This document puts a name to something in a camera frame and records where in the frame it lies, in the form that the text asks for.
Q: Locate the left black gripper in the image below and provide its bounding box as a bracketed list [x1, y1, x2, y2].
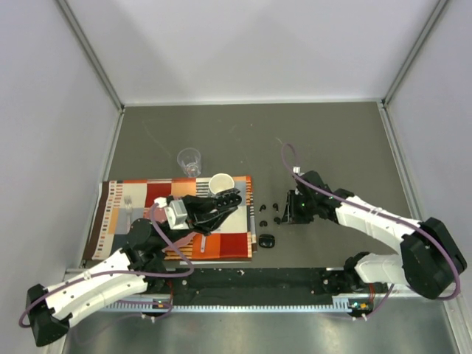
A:
[157, 195, 238, 249]

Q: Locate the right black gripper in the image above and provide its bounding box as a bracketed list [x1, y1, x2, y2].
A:
[282, 190, 317, 223]

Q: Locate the black round earbud case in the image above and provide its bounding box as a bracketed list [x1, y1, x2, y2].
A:
[215, 197, 242, 208]

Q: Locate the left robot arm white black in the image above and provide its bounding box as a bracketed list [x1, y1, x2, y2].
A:
[18, 188, 242, 347]

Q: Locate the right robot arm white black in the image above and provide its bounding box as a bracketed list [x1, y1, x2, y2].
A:
[282, 167, 468, 299]

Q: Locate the black open earbud case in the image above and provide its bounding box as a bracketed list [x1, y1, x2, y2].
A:
[258, 234, 276, 249]

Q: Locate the white blue mug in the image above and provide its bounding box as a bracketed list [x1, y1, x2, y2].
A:
[208, 173, 235, 197]

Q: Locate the clear plastic cup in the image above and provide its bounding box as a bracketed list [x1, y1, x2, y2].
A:
[177, 147, 201, 178]

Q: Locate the pink polka dot plate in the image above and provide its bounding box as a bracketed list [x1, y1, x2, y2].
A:
[149, 207, 196, 249]

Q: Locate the silver fork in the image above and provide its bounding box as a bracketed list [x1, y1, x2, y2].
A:
[124, 195, 133, 233]

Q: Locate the orange patterned placemat cloth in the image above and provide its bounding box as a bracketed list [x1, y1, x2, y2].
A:
[83, 176, 258, 262]

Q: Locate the knife with orange handle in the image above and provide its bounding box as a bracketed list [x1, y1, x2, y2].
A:
[200, 235, 207, 254]

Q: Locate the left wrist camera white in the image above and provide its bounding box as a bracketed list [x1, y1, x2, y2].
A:
[154, 197, 189, 230]

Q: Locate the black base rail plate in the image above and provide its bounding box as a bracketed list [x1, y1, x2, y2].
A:
[172, 268, 353, 306]

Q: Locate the white comb cable duct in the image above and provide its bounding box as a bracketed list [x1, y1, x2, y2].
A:
[99, 296, 373, 315]

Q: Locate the aluminium frame post right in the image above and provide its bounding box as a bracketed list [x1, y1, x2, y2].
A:
[381, 0, 451, 110]

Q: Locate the aluminium frame post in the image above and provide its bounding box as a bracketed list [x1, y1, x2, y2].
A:
[381, 0, 451, 110]
[55, 0, 125, 113]

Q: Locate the aluminium frame post left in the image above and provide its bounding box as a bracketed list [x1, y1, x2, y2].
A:
[55, 0, 125, 113]

